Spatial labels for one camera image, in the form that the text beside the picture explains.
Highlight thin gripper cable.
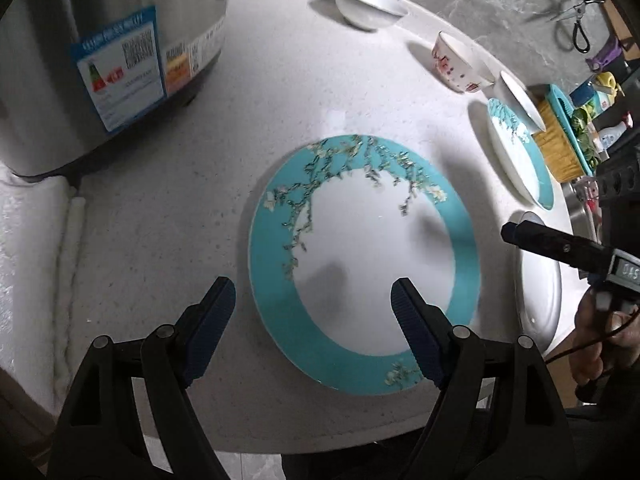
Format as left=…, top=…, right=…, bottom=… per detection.
left=544, top=310, right=640, bottom=365

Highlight small white bowl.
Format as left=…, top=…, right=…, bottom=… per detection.
left=499, top=70, right=547, bottom=133

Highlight small teal floral plate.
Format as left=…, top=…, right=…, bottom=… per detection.
left=487, top=97, right=555, bottom=210

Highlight purple tool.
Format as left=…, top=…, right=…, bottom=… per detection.
left=586, top=37, right=625, bottom=73

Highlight teal basket with vegetables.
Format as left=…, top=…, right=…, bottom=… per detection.
left=532, top=84, right=601, bottom=183

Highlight red floral bowl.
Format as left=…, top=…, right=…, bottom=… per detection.
left=431, top=31, right=496, bottom=95

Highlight yellow container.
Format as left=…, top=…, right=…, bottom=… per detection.
left=595, top=72, right=625, bottom=98

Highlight blue cup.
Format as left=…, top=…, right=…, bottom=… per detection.
left=571, top=82, right=597, bottom=108

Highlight white towel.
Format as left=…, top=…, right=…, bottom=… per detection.
left=0, top=160, right=93, bottom=416

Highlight large teal floral plate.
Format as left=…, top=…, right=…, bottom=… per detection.
left=248, top=134, right=482, bottom=396

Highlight stainless steel rice cooker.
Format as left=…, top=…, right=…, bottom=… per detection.
left=0, top=0, right=232, bottom=183

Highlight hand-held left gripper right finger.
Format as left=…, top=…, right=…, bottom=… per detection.
left=390, top=277, right=578, bottom=480

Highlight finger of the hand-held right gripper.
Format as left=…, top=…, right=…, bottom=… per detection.
left=596, top=152, right=640, bottom=213
left=501, top=221, right=615, bottom=277

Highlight white plate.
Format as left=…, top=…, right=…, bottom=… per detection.
left=511, top=211, right=564, bottom=357

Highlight person's right hand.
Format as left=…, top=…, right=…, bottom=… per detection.
left=571, top=290, right=640, bottom=387

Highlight black handled scissors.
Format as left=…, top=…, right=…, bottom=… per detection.
left=550, top=0, right=607, bottom=54

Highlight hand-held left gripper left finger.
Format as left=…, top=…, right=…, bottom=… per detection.
left=47, top=276, right=236, bottom=480

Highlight green leafy vegetables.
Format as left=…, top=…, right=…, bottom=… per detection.
left=570, top=105, right=601, bottom=168

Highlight white spray bottle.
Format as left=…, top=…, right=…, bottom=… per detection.
left=597, top=115, right=635, bottom=153

